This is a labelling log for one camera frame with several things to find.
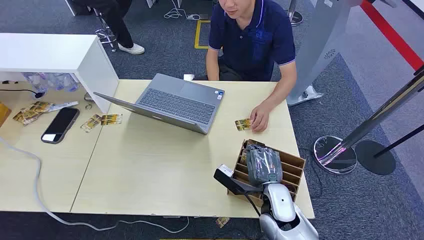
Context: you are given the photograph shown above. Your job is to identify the printed card on floor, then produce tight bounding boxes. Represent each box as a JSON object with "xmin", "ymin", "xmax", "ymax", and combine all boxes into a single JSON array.
[{"xmin": 215, "ymin": 216, "xmax": 231, "ymax": 229}]

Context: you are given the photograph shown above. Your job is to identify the pile of printed cards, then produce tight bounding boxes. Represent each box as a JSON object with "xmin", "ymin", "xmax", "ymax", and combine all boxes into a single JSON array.
[{"xmin": 12, "ymin": 100, "xmax": 55, "ymax": 126}]

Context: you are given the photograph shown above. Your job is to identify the chrome stanchion post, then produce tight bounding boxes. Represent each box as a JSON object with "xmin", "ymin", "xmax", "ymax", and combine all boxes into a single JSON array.
[{"xmin": 312, "ymin": 65, "xmax": 424, "ymax": 175}]

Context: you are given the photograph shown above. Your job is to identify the printed yellow card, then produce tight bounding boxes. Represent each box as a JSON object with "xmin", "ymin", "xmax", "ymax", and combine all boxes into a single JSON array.
[
  {"xmin": 100, "ymin": 113, "xmax": 123, "ymax": 126},
  {"xmin": 234, "ymin": 118, "xmax": 253, "ymax": 132},
  {"xmin": 80, "ymin": 114, "xmax": 103, "ymax": 134}
]

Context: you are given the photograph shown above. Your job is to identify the metal key ring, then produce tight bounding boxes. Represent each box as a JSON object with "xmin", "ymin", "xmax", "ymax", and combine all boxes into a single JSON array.
[{"xmin": 83, "ymin": 92, "xmax": 96, "ymax": 111}]

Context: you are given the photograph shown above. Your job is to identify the black smartphone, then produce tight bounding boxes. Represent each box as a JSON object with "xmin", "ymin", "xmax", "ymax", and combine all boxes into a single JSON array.
[{"xmin": 40, "ymin": 106, "xmax": 81, "ymax": 145}]

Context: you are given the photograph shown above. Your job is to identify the white cable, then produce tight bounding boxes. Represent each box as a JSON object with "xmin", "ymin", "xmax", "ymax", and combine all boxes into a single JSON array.
[{"xmin": 0, "ymin": 136, "xmax": 190, "ymax": 235}]

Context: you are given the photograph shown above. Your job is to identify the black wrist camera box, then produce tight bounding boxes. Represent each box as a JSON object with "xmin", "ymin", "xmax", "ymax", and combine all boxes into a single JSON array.
[{"xmin": 213, "ymin": 164, "xmax": 264, "ymax": 197}]

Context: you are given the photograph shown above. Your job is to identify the metal stool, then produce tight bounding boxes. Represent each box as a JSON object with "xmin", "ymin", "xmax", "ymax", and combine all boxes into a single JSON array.
[{"xmin": 91, "ymin": 8, "xmax": 119, "ymax": 53}]

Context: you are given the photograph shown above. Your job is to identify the white desk shelf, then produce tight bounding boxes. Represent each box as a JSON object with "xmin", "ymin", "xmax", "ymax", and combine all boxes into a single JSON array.
[{"xmin": 0, "ymin": 32, "xmax": 120, "ymax": 114}]

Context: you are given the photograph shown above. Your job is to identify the grey open laptop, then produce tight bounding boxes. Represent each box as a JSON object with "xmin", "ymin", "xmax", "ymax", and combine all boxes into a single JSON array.
[{"xmin": 93, "ymin": 73, "xmax": 226, "ymax": 136}]

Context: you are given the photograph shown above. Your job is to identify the person in seat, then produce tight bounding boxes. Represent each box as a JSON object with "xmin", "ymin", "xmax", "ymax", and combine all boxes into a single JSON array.
[{"xmin": 194, "ymin": 0, "xmax": 298, "ymax": 134}]

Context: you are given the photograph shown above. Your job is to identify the person's left hand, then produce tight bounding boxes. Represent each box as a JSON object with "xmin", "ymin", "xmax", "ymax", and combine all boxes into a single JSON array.
[{"xmin": 249, "ymin": 101, "xmax": 272, "ymax": 134}]

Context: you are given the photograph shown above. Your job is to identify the clear plastic water bottle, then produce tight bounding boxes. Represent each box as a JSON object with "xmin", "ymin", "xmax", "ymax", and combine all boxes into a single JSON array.
[
  {"xmin": 49, "ymin": 72, "xmax": 80, "ymax": 93},
  {"xmin": 22, "ymin": 72, "xmax": 49, "ymax": 99}
]

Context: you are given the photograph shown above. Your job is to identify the brown cardboard card holder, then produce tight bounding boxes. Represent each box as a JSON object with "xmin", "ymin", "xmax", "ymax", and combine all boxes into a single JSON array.
[{"xmin": 226, "ymin": 138, "xmax": 307, "ymax": 208}]

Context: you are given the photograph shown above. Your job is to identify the chrome chair base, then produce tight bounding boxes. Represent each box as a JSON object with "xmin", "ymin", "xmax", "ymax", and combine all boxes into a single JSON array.
[{"xmin": 286, "ymin": 0, "xmax": 304, "ymax": 27}]

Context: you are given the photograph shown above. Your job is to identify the white floor cables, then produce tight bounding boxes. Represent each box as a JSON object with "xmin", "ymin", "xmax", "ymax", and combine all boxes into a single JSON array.
[{"xmin": 163, "ymin": 0, "xmax": 210, "ymax": 21}]

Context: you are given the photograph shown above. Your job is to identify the black cable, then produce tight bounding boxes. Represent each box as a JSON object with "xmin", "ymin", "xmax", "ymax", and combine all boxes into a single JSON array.
[{"xmin": 0, "ymin": 88, "xmax": 46, "ymax": 100}]

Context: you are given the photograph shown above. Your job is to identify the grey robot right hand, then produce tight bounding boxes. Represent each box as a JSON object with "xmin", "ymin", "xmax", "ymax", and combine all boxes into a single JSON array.
[{"xmin": 246, "ymin": 145, "xmax": 284, "ymax": 187}]

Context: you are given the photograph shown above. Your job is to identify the brown wooden board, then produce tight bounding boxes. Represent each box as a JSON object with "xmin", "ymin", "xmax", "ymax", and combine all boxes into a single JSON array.
[{"xmin": 0, "ymin": 101, "xmax": 12, "ymax": 129}]

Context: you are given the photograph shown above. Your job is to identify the person standing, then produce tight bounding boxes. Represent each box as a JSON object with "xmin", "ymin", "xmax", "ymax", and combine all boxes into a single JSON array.
[{"xmin": 70, "ymin": 0, "xmax": 146, "ymax": 56}]

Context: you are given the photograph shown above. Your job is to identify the black stanchion post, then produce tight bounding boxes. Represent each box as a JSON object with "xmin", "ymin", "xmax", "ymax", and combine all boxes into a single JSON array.
[{"xmin": 354, "ymin": 123, "xmax": 424, "ymax": 176}]

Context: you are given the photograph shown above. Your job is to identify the white pen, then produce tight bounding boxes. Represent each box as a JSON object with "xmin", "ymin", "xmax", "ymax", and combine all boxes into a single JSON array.
[{"xmin": 48, "ymin": 100, "xmax": 80, "ymax": 113}]

